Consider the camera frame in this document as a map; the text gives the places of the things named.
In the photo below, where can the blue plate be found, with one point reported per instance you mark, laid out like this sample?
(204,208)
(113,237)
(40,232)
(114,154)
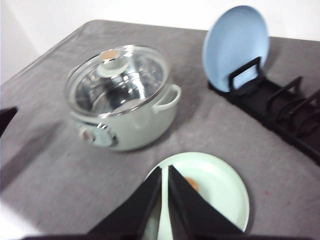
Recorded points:
(235,37)

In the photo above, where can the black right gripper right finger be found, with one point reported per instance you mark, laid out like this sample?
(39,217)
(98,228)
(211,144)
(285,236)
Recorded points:
(194,217)

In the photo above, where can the green plate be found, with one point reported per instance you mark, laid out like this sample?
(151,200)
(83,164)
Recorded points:
(219,184)

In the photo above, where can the green electric steamer pot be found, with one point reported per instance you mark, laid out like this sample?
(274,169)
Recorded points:
(132,130)

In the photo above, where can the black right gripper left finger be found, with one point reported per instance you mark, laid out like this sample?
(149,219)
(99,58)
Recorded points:
(138,217)

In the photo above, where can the glass steamer lid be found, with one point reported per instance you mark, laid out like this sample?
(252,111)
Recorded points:
(116,79)

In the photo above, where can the brown potato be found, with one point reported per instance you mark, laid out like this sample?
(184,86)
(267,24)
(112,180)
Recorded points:
(193,183)

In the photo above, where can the black plate rack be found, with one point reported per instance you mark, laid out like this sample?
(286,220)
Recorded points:
(289,110)

